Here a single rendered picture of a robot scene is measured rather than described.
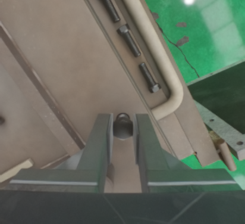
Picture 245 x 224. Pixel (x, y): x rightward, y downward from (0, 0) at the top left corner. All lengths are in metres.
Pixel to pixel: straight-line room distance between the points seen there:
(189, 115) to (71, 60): 0.24
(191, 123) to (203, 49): 1.36
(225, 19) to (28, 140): 1.71
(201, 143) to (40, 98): 0.30
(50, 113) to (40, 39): 0.07
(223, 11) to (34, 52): 1.67
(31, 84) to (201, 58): 1.58
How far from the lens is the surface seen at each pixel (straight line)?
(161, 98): 0.31
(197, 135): 0.36
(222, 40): 1.75
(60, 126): 0.18
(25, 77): 0.18
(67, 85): 0.18
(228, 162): 0.41
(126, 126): 0.15
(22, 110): 0.20
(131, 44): 0.28
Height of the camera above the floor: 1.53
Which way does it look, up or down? 74 degrees down
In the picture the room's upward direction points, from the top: 179 degrees counter-clockwise
